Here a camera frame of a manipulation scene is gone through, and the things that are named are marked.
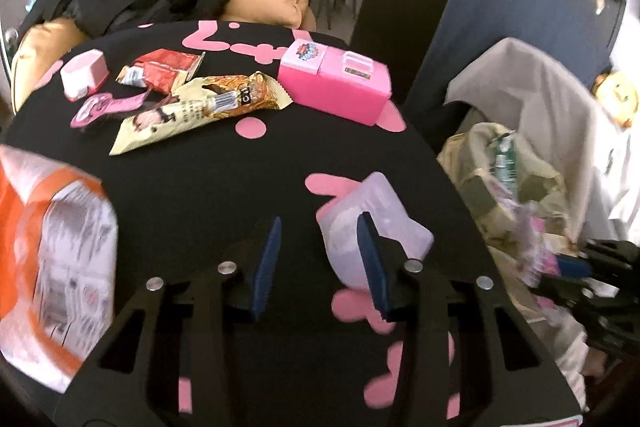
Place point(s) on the yellow duck plush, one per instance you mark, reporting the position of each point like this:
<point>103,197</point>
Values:
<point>618,97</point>

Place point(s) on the orange plastic tissue bag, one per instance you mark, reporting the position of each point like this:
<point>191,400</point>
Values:
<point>59,236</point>

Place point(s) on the green white milk carton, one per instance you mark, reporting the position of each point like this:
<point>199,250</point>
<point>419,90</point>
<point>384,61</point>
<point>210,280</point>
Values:
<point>503,167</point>

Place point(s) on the red snack wrapper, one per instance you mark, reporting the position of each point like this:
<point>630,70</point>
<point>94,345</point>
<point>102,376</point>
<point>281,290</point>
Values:
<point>161,70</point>

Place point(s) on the pink bear lollipop wrapper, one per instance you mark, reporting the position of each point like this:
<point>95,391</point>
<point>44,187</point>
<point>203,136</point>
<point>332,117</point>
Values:
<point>102,105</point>

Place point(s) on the dark blue cloth cover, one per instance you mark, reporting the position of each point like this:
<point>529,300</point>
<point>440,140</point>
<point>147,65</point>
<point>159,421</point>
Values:
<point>576,33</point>

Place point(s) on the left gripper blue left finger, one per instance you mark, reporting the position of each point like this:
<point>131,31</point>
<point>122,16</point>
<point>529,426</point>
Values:
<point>266,266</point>

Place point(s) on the person right hand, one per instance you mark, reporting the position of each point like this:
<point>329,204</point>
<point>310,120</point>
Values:
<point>595,364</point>

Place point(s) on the brown beige noodle wrapper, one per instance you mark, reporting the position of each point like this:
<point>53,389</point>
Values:
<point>199,102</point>

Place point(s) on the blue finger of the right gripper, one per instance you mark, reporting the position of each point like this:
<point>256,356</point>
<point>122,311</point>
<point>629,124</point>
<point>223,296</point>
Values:
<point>573,268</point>

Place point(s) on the white cloth covered seat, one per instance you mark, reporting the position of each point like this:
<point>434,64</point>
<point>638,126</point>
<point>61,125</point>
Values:
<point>528,91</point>

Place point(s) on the black Hello Kitty tablecloth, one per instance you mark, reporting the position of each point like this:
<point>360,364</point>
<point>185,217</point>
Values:
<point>181,203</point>

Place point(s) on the pink toy box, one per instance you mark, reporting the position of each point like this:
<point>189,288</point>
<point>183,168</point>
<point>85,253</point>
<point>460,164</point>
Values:
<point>338,82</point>

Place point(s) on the pink cartoon snack packet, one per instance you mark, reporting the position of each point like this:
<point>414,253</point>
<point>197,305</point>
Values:
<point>535,257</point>

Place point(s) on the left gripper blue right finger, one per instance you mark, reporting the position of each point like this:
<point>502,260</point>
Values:
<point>370,254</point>

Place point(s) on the yellow trash bag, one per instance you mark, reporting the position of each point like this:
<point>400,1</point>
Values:
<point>466,158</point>

